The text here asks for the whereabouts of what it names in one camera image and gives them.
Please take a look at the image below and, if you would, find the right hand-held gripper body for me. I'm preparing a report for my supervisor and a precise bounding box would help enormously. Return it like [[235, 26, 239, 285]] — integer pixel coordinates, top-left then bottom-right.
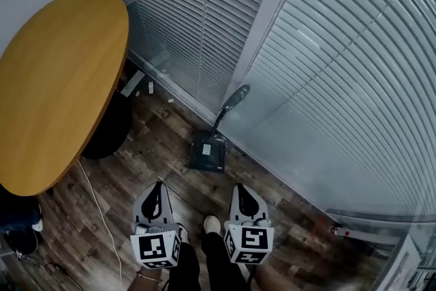
[[223, 217, 275, 265]]

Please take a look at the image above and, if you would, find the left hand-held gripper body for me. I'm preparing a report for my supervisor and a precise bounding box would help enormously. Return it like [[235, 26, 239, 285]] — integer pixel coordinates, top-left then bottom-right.
[[129, 218, 183, 271]]

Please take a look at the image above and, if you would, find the black long-handled dustpan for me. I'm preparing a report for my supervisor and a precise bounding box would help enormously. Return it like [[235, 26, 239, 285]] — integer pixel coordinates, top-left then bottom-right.
[[185, 84, 251, 174]]

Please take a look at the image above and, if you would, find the person's left forearm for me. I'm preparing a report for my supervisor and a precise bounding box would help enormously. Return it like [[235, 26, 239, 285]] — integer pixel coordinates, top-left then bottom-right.
[[127, 265, 165, 291]]

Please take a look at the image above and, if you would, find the person's right forearm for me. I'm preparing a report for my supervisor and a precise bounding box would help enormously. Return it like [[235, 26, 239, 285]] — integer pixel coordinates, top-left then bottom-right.
[[253, 261, 298, 291]]

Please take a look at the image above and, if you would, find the dark wooden plank floor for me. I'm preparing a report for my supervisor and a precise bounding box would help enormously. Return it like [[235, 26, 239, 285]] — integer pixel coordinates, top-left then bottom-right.
[[0, 56, 409, 291]]

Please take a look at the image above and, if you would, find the person's right white shoe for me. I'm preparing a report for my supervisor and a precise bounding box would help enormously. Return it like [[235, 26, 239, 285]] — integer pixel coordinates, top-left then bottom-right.
[[202, 215, 222, 236]]

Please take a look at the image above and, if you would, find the person's right leg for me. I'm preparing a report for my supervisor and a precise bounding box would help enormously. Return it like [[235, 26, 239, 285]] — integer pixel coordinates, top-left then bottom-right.
[[200, 230, 253, 291]]

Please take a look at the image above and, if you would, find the person's leg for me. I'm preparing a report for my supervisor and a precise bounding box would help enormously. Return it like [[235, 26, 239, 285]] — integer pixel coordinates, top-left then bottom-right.
[[0, 185, 42, 236], [200, 230, 253, 291], [167, 241, 202, 291]]

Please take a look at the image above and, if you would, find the person's left leg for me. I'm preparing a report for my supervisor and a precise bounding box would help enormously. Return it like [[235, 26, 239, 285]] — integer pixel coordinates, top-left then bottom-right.
[[167, 241, 202, 291]]

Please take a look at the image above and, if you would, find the black round table base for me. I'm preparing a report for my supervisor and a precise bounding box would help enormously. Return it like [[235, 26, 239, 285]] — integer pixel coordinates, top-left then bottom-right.
[[80, 89, 134, 161]]

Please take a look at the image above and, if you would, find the grey rod with red tip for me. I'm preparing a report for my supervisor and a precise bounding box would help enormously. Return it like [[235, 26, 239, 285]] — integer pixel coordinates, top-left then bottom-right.
[[328, 224, 402, 247]]

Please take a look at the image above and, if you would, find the grey flat metal plate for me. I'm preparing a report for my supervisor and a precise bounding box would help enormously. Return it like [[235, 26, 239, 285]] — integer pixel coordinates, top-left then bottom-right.
[[120, 70, 147, 98]]

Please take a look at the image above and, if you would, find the round yellow wooden table top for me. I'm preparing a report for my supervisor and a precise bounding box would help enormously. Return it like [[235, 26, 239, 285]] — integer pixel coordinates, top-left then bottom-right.
[[0, 0, 131, 198]]

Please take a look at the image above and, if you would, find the wide grey window blind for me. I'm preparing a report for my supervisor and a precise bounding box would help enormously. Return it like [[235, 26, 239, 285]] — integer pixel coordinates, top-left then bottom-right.
[[217, 0, 436, 221]]

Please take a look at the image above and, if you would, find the white framed board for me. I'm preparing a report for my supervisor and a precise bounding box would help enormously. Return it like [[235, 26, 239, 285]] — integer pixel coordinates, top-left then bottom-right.
[[383, 234, 424, 291]]

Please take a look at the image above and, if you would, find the narrow grey window blind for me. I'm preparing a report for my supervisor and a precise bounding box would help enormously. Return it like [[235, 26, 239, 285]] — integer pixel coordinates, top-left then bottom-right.
[[83, 0, 285, 113]]

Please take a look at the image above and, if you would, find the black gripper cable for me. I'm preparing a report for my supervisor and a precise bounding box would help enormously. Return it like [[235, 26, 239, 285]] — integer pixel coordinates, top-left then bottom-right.
[[245, 262, 257, 288]]

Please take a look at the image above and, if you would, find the thin wrist bracelet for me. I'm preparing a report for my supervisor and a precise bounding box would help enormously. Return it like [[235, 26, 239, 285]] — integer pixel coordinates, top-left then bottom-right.
[[136, 271, 161, 283]]

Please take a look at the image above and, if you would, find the thin white floor cable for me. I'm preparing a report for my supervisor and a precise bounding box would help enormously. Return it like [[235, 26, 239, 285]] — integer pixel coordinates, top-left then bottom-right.
[[76, 158, 124, 286]]

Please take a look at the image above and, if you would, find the black bundle with cords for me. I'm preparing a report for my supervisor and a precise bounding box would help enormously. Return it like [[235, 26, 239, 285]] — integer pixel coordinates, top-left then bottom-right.
[[2, 228, 44, 260]]

